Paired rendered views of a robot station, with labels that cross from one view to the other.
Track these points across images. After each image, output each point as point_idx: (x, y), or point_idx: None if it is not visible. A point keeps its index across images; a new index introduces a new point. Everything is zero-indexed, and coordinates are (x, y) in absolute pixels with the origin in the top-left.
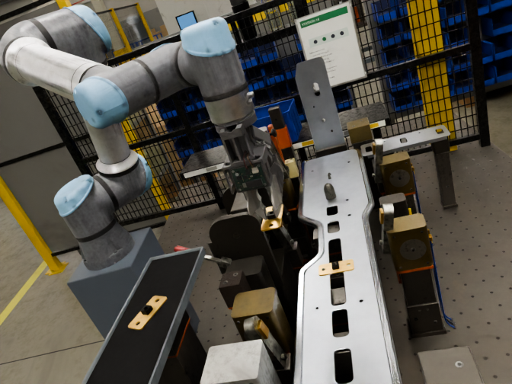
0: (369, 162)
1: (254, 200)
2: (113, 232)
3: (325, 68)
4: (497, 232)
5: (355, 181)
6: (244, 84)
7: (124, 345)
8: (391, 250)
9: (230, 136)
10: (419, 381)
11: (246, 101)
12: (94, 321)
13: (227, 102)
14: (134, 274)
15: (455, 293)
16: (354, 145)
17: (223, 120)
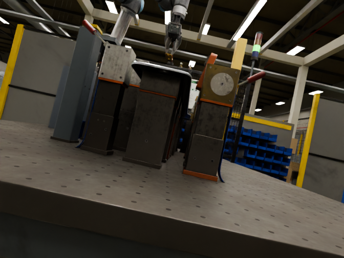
0: (189, 130)
1: (167, 45)
2: None
3: (191, 87)
4: (227, 165)
5: (185, 115)
6: (186, 8)
7: None
8: (194, 111)
9: (176, 14)
10: (181, 159)
11: (185, 12)
12: (59, 87)
13: (180, 6)
14: (93, 76)
15: None
16: (187, 120)
17: (176, 11)
